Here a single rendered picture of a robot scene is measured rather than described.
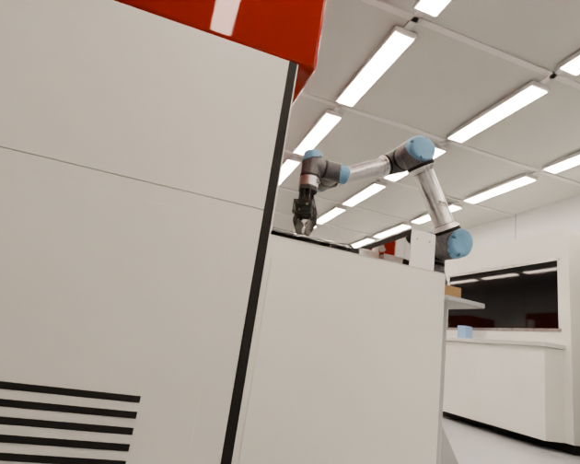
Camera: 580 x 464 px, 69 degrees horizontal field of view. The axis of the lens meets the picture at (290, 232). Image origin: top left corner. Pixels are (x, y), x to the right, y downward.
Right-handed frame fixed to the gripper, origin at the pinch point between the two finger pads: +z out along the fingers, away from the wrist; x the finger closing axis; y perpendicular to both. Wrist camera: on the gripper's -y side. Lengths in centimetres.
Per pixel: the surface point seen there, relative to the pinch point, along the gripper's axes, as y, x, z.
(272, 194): 61, 7, 6
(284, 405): 36, 11, 53
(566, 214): -400, 220, -163
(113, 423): 74, -12, 57
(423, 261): 7.2, 43.3, 6.0
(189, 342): 68, -3, 41
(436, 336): 11, 48, 29
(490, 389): -337, 127, 52
